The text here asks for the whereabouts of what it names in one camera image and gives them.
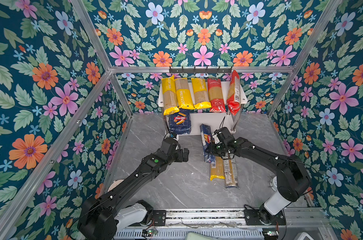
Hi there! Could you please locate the yellow wholewheat spaghetti bag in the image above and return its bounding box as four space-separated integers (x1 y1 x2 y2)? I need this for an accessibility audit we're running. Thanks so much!
191 78 211 110

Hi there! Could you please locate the yellow Pastatime spaghetti bag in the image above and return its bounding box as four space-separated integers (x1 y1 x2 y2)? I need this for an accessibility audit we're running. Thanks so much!
175 78 194 110

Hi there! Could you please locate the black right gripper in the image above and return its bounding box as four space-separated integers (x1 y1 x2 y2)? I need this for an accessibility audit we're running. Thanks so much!
203 141 227 156

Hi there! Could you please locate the white alarm clock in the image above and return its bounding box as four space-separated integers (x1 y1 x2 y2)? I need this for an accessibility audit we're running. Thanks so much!
270 176 277 192

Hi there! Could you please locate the red-ended spaghetti bag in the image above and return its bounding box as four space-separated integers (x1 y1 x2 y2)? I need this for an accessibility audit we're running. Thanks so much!
226 71 241 115

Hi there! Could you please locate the white two-tier shelf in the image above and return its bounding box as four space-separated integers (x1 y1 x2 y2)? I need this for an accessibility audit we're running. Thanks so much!
157 82 248 136

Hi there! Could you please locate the metal hook rail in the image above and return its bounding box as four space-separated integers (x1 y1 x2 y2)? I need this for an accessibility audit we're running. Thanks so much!
168 66 233 75

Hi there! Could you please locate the blue Barilla spaghetti bag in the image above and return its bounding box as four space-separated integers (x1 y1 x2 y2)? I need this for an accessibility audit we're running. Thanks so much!
200 124 215 164

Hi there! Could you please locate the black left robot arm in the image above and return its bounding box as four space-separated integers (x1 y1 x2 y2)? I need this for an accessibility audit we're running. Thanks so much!
77 138 189 240

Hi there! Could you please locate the red Barilla spaghetti bag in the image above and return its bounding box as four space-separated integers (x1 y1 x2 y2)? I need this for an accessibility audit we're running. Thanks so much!
207 79 226 113

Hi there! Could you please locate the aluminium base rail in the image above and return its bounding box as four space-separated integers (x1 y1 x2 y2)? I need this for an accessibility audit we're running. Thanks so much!
114 208 337 240

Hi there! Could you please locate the beige round clock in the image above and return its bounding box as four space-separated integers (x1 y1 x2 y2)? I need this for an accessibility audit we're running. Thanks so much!
108 179 124 192

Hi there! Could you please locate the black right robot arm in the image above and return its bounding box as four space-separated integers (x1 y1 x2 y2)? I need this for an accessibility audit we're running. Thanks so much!
205 127 311 216

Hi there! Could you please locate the blue Barilla pasta bag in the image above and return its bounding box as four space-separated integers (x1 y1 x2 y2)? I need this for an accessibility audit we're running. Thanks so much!
169 109 191 135

